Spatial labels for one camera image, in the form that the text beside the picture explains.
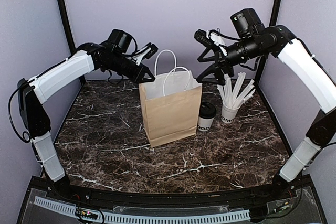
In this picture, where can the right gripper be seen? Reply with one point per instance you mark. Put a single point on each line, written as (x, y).
(220, 60)

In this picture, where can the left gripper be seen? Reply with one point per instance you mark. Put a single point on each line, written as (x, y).
(138, 76)

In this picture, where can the brown paper bag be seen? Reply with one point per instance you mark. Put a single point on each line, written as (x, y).
(170, 104)

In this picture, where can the black plastic cup lid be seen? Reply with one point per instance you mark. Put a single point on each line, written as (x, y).
(207, 110)

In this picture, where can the white paper coffee cup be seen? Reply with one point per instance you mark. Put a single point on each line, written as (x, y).
(205, 122)

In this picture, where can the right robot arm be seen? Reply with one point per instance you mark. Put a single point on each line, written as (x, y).
(257, 40)

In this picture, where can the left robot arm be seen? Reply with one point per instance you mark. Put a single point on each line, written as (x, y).
(110, 55)

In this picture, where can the wrapped straw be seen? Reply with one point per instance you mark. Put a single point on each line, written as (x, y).
(222, 91)
(245, 94)
(229, 92)
(237, 87)

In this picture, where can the white cup holding straws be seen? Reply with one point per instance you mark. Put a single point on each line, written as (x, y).
(229, 112)

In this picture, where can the small circuit board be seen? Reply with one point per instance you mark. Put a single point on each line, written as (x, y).
(86, 214)

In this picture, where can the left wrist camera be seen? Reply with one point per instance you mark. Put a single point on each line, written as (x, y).
(144, 53)

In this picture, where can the left black frame post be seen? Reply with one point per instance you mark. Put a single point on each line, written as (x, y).
(66, 25)

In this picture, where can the black front rail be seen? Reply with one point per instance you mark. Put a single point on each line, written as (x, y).
(248, 197)

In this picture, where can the white slotted cable duct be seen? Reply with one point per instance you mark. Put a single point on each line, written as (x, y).
(68, 209)

